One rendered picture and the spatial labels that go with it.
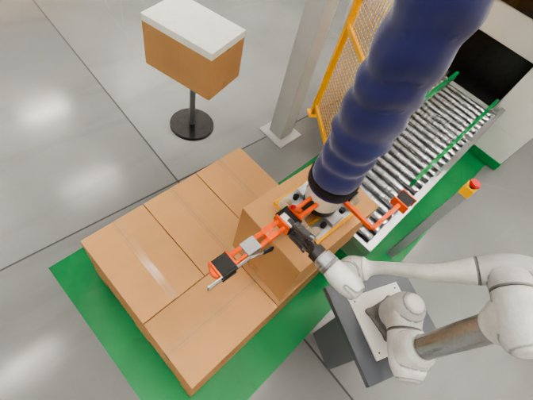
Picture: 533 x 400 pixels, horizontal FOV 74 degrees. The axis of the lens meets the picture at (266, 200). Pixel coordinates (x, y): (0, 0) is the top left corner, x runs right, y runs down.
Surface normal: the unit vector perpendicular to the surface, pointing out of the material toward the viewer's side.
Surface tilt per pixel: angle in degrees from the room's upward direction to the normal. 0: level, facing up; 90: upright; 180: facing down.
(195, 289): 0
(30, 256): 0
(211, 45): 0
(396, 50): 79
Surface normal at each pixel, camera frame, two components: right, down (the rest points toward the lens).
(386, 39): -0.88, 0.04
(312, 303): 0.19, -0.53
